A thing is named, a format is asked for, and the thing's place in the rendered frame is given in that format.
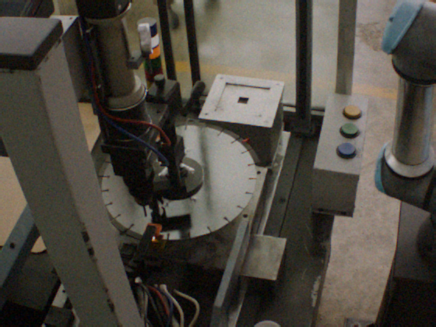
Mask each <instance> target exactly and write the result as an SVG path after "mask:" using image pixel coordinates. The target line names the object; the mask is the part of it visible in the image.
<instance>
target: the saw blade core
mask: <svg viewBox="0 0 436 327"><path fill-rule="evenodd" d="M203 129H204V130H203ZM176 130H177V134H178V135H182V136H183V140H184V146H185V150H186V149H187V148H190V149H191V151H190V152H189V153H188V154H187V155H186V157H188V158H191V159H193V160H196V161H197V162H199V163H200V165H201V166H202V169H203V175H204V178H203V182H202V184H201V185H200V188H199V189H198V190H197V191H195V192H194V193H192V194H190V195H186V196H183V197H178V198H171V197H166V196H164V197H163V201H164V204H163V205H162V206H161V209H160V211H159V212H156V211H155V212H156V218H157V221H155V219H154V216H153V210H152V209H150V208H149V205H147V206H145V208H146V211H147V217H145V213H144V212H143V208H142V206H139V205H138V204H137V203H136V202H135V200H134V197H132V196H131V194H130V193H129V190H128V186H127V185H125V183H124V181H123V177H119V176H114V169H113V167H112V162H111V161H110V163H109V164H108V165H107V168H106V170H105V172H104V177H103V180H102V186H101V192H102V196H103V200H104V204H105V205H106V208H107V210H108V212H109V213H110V214H111V215H112V216H113V217H114V218H115V219H116V220H117V221H118V222H119V223H121V224H122V225H124V226H125V227H127V228H128V229H130V228H131V227H132V225H134V227H132V228H131V229H130V230H132V231H134V232H136V233H138V234H141V235H143V233H144V230H145V228H146V225H147V224H148V223H155V224H160V225H161V226H162V227H161V230H160V233H159V235H158V236H156V235H154V238H156V239H158V240H164V241H167V238H168V234H170V236H169V241H176V240H185V239H189V236H188V233H190V236H191V238H194V237H200V236H202V235H206V234H210V231H209V229H208V228H207V227H210V230H211V231H212V232H213V231H215V230H219V229H220V228H221V227H225V226H226V225H227V224H228V223H229V221H230V222H231V221H232V220H233V219H234V218H235V217H237V216H239V215H240V214H241V213H242V212H243V210H244V209H245V208H246V206H247V205H248V203H249V201H250V200H251V197H252V195H253V193H255V188H256V182H257V172H256V167H255V165H253V164H255V163H254V160H253V159H252V158H251V155H250V154H249V152H248V151H247V150H246V149H245V148H244V147H243V146H242V145H241V144H240V143H239V142H238V141H237V140H236V139H234V138H233V137H231V136H229V135H227V134H225V133H223V132H222V133H221V132H219V131H217V130H214V129H211V128H204V127H199V126H189V125H187V127H186V130H185V125H182V126H176ZM202 130H203V132H202ZM219 134H220V135H219ZM218 135H219V136H218ZM235 140H236V142H235ZM231 143H233V144H231ZM248 165H250V166H248ZM108 177H109V178H108ZM249 178H250V179H251V180H249ZM107 190H109V191H107ZM246 192H247V193H248V194H246ZM251 194H252V195H251ZM110 203H112V205H110ZM108 204H109V205H108ZM237 206H240V207H239V208H238V207H237ZM118 215H120V216H118ZM116 217H117V218H116ZM225 217H226V218H227V219H228V220H229V221H228V220H226V219H224V218H225Z"/></svg>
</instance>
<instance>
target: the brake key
mask: <svg viewBox="0 0 436 327"><path fill-rule="evenodd" d="M355 150H356V149H355V147H354V145H352V144H350V143H343V144H341V145H339V153H340V154H341V156H352V155H354V154H355Z"/></svg>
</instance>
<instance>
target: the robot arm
mask: <svg viewBox="0 0 436 327"><path fill-rule="evenodd" d="M381 40H382V42H381V50H382V51H384V52H385V53H386V54H387V55H391V56H392V67H393V69H394V71H395V72H396V74H397V75H398V76H399V79H398V86H397V89H398V92H397V98H396V116H395V122H394V123H395V128H394V134H393V139H391V141H390V142H387V143H385V144H384V146H383V147H382V148H381V150H380V152H379V154H378V157H377V162H376V168H375V169H374V184H375V187H376V189H377V190H378V191H380V192H382V193H383V194H385V195H387V196H388V197H389V198H394V199H399V200H401V201H403V202H406V203H408V204H410V205H412V206H415V207H417V208H418V209H419V208H421V209H423V210H425V211H427V212H429V213H430V214H429V215H428V216H427V217H426V218H425V220H424V222H423V223H422V224H421V225H420V228H419V230H418V232H417V245H418V246H417V247H418V248H419V249H420V251H421V254H422V255H424V257H425V258H426V259H428V261H430V262H433V263H434V264H435V265H436V159H435V153H434V150H433V148H432V146H431V140H432V136H433V130H434V123H435V118H436V117H435V115H436V3H433V2H429V1H428V0H398V1H397V3H396V4H395V5H394V8H393V10H392V12H391V14H390V16H389V20H388V22H387V23H386V27H385V29H384V34H383V37H382V39H381Z"/></svg>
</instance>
